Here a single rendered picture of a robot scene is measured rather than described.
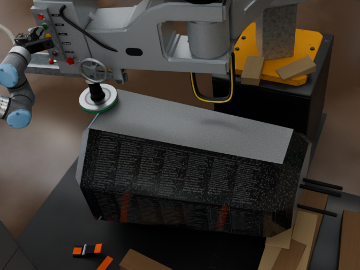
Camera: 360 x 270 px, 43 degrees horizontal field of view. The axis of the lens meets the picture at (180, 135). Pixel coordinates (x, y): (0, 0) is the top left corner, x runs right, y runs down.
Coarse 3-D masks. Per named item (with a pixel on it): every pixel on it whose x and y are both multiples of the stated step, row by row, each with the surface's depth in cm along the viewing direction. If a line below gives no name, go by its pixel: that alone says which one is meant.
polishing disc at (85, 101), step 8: (88, 88) 262; (104, 88) 260; (112, 88) 259; (80, 96) 258; (88, 96) 257; (112, 96) 254; (80, 104) 253; (88, 104) 252; (96, 104) 251; (104, 104) 250
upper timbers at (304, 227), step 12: (300, 216) 263; (312, 216) 262; (300, 228) 258; (312, 228) 257; (300, 240) 253; (312, 240) 252; (264, 252) 251; (276, 252) 250; (264, 264) 246; (300, 264) 244
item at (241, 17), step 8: (232, 0) 199; (240, 0) 202; (248, 0) 208; (256, 0) 213; (264, 0) 222; (272, 0) 229; (232, 8) 201; (240, 8) 205; (248, 8) 209; (256, 8) 218; (264, 8) 225; (232, 16) 204; (240, 16) 208; (248, 16) 214; (256, 16) 221; (232, 24) 207; (240, 24) 211; (248, 24) 217; (232, 32) 210; (240, 32) 214
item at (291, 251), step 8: (288, 232) 255; (272, 240) 253; (280, 240) 253; (288, 240) 252; (280, 248) 251; (288, 248) 249; (296, 248) 249; (304, 248) 248; (280, 256) 247; (288, 256) 246; (296, 256) 246; (280, 264) 244; (288, 264) 243; (296, 264) 243
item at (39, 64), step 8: (32, 56) 251; (40, 56) 250; (48, 56) 249; (32, 64) 250; (40, 64) 249; (48, 64) 249; (56, 64) 248; (24, 72) 246; (32, 72) 245; (40, 72) 243; (48, 72) 242; (56, 72) 240; (104, 72) 233; (120, 80) 229
